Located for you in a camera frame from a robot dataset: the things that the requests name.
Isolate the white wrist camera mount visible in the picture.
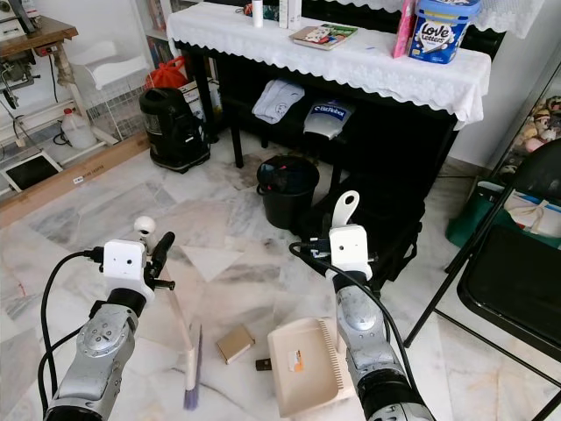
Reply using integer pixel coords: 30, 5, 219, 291
103, 239, 149, 303
329, 225, 370, 282

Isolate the beige long-handled dustpan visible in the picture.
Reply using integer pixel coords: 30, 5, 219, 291
267, 190, 362, 418

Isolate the grey bag with blue logo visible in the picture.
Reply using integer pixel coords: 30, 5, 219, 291
303, 99, 356, 141

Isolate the black canister vacuum cleaner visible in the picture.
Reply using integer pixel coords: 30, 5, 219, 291
138, 88, 211, 173

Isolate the black floor bag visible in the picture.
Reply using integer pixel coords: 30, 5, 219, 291
302, 175, 426, 290

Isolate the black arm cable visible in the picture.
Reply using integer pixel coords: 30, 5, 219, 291
38, 248, 106, 415
288, 239, 404, 369

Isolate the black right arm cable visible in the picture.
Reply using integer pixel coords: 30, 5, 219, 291
288, 239, 404, 369

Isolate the beige broom with purple bristles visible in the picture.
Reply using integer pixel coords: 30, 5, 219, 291
134, 216, 202, 411

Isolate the white plastic jug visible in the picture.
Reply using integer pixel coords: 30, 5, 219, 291
60, 107, 97, 150

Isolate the blue Love Letters tub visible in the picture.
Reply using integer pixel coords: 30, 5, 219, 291
408, 0, 483, 65

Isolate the colourful paperback book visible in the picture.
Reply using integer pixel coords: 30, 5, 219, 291
291, 23, 359, 51

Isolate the red plastic bag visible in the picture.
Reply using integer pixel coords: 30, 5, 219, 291
145, 57, 189, 90

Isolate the small brown cardboard piece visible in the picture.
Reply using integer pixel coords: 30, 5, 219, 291
216, 325, 255, 364

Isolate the wooden sewing machine table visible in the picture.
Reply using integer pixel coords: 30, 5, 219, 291
0, 16, 115, 150

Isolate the black plastic bucket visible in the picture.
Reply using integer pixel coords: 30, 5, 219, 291
257, 155, 320, 231

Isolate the pink slim packet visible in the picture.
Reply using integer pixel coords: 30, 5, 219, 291
394, 0, 419, 59

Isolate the long wooden plank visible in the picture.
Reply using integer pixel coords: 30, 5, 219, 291
0, 132, 150, 227

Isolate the black folding chair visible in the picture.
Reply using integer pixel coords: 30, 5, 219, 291
403, 140, 561, 396

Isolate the plush toy pile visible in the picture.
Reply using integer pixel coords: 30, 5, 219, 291
513, 96, 561, 154

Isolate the white-framed dark tablet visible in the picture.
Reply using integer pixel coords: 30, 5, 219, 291
3, 150, 64, 193

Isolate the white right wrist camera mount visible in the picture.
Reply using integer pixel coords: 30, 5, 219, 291
329, 225, 370, 282

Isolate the white lace top cloth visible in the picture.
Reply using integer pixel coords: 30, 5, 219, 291
351, 0, 546, 38

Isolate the folded white shirt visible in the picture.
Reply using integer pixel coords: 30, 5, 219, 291
252, 79, 306, 124

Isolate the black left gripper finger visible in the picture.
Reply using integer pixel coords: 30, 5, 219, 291
151, 232, 176, 280

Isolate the white lace piano cloth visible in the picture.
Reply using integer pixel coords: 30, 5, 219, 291
167, 3, 492, 128

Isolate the green plastic bin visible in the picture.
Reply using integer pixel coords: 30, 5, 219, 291
445, 180, 505, 249

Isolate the white wire rack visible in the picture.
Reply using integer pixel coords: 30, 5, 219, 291
88, 70, 150, 141

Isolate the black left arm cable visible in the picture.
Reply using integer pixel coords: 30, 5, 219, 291
38, 248, 106, 415

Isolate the white upright box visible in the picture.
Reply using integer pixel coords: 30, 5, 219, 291
279, 0, 303, 30

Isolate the white bookshelf with books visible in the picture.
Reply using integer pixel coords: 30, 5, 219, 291
136, 0, 202, 71

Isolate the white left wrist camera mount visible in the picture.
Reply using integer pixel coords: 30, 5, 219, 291
103, 239, 149, 303

